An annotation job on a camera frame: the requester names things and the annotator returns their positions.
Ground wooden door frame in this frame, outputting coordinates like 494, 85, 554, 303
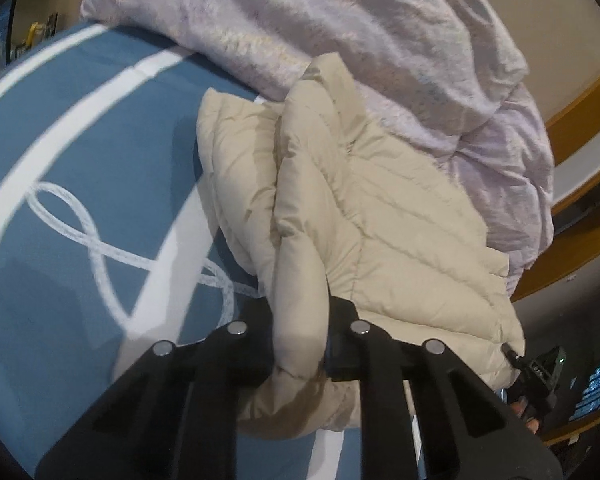
510, 57, 600, 303

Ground pink floral duvet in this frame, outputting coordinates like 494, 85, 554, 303
80, 0, 556, 296

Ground wooden television cabinet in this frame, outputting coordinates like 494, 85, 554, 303
542, 407, 600, 448

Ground person's right hand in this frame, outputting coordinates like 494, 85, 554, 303
507, 397, 543, 436

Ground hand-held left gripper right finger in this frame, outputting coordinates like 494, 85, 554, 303
325, 296, 563, 480

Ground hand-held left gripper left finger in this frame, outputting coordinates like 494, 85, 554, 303
35, 297, 276, 480

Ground bed with blue striped sheet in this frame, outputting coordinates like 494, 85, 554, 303
0, 21, 346, 480

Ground flat screen television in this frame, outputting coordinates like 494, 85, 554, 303
570, 357, 600, 422

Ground beige puffer jacket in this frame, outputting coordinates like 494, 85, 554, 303
196, 54, 527, 438

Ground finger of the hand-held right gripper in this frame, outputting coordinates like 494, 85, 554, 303
501, 343, 527, 367

